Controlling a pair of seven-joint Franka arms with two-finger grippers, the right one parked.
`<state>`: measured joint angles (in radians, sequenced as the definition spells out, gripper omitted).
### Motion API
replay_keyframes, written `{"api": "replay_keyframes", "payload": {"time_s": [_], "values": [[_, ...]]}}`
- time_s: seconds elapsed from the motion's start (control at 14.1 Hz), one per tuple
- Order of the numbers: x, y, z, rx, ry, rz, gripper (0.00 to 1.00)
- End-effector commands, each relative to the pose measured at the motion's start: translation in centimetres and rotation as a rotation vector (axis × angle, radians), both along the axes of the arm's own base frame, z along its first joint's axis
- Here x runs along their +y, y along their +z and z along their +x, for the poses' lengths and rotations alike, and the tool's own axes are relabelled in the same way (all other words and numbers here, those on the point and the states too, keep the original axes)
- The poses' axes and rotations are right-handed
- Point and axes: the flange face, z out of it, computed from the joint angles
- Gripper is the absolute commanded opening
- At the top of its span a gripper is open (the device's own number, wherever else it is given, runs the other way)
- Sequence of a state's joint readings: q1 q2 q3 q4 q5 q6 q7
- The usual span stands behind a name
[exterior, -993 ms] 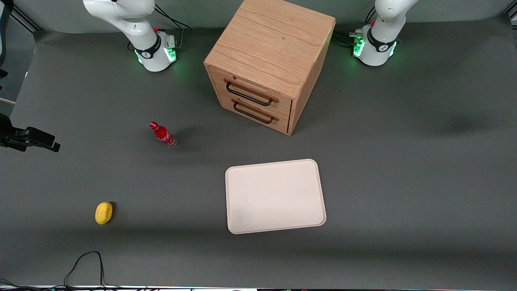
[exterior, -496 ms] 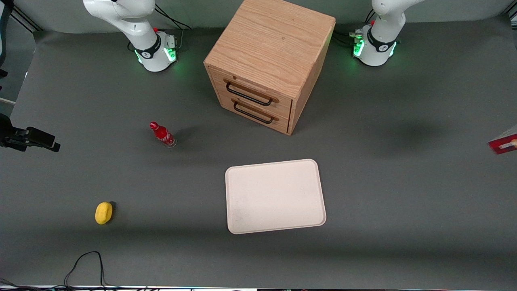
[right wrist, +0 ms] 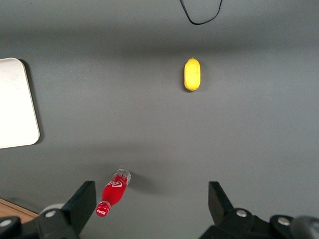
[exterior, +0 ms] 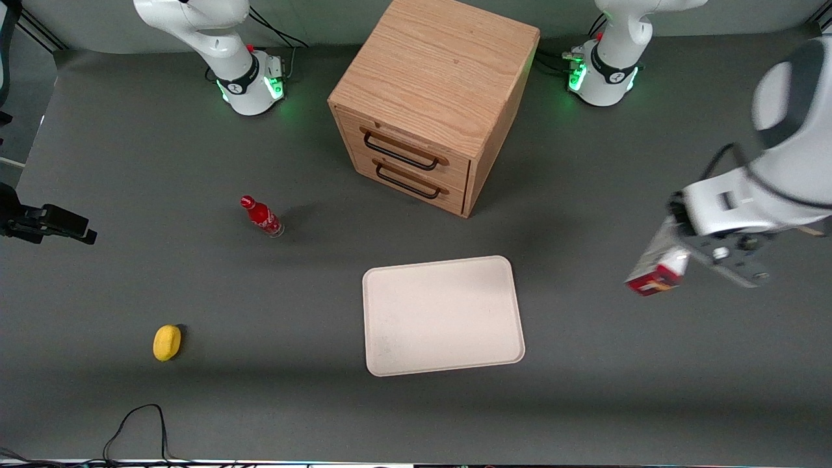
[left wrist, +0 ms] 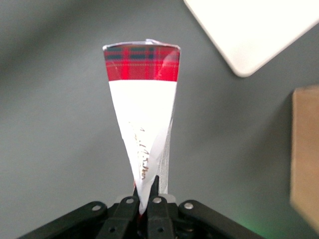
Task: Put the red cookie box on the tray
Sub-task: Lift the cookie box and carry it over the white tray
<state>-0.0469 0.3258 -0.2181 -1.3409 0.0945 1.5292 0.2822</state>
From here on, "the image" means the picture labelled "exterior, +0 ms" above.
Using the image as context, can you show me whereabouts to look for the black base cable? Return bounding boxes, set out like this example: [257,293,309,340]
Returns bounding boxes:
[249,6,310,50]
[534,49,586,77]

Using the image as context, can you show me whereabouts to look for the wooden drawer front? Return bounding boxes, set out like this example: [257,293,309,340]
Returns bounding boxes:
[348,140,468,216]
[337,109,471,192]

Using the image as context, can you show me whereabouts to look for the grey table cover sheet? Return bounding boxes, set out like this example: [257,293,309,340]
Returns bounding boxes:
[0,26,832,464]

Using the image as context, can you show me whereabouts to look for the yellow lemon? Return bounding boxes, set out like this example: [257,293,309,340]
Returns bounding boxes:
[153,324,182,362]

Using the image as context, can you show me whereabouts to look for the white rectangular tray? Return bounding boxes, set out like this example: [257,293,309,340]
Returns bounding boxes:
[361,255,526,378]

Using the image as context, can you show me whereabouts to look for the red cookie box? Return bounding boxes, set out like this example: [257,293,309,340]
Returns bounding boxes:
[625,216,691,298]

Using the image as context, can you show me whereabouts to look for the black left base cable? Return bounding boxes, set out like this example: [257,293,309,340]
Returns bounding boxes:
[534,49,586,77]

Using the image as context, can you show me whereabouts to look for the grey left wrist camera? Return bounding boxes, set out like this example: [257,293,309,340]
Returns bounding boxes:
[688,231,772,289]

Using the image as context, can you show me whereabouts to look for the black looped cable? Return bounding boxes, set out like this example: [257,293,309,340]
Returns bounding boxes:
[103,403,174,464]

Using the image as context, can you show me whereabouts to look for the black right base cable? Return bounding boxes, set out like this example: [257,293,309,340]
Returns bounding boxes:
[249,6,310,50]

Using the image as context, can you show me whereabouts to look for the red cola bottle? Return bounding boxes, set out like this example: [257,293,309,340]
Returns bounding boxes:
[240,194,285,239]

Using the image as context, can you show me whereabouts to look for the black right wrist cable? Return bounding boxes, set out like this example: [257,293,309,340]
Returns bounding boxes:
[0,0,22,127]

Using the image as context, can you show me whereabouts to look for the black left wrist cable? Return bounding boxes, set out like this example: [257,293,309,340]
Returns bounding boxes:
[701,142,746,185]

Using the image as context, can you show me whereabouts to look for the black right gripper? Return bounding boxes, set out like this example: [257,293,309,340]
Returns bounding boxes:
[0,184,98,245]

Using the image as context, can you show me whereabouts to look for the wooden drawer cabinet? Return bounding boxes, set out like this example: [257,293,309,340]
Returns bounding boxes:
[328,0,541,218]

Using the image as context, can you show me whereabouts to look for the black drawer handle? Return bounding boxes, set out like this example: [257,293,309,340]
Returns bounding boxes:
[361,127,449,172]
[374,159,449,200]

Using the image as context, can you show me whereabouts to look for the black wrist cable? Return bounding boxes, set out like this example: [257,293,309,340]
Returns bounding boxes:
[701,142,746,185]
[0,0,22,127]

